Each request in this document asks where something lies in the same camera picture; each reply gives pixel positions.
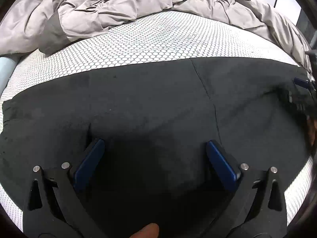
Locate dark glass wardrobe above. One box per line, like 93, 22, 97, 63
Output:
296, 0, 317, 55

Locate grey duvet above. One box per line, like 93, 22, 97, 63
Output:
0, 0, 312, 72

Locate light blue pillow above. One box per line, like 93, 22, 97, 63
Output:
0, 57, 19, 92

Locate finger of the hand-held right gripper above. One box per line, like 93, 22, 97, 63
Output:
294, 78, 310, 88
287, 89, 307, 106

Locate person's right hand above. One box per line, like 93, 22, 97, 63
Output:
307, 118, 317, 147

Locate honeycomb patterned mattress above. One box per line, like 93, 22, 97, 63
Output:
0, 10, 314, 228

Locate person's left hand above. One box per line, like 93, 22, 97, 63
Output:
129, 223, 159, 238

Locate black pants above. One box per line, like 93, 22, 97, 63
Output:
0, 57, 314, 238

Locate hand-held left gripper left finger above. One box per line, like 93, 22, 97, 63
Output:
23, 139, 106, 238

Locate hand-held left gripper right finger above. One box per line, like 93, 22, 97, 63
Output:
206, 140, 288, 238

